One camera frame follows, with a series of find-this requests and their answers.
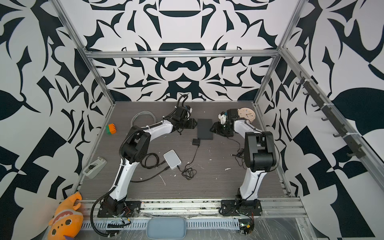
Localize black switch box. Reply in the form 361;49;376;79
197;119;214;140

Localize grey ethernet cable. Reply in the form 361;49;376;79
130;110;157;128

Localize white network switch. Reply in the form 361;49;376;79
163;150;182;170

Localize black power adapter with cable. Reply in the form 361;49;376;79
179;138;202;181

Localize small black cable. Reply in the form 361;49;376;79
140;152;166;170

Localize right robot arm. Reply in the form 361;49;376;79
210;109;278;203

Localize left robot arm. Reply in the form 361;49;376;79
103;106;197;210

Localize orange green toy block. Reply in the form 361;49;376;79
106;124;117;135

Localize grey tape dispenser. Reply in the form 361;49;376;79
83;157;108;179

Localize grey blue cushion pad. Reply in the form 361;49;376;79
146;217;187;240

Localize orange plush fish toy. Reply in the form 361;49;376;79
47;192;84;240

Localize black wall hook rail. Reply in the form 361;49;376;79
297;73;367;159

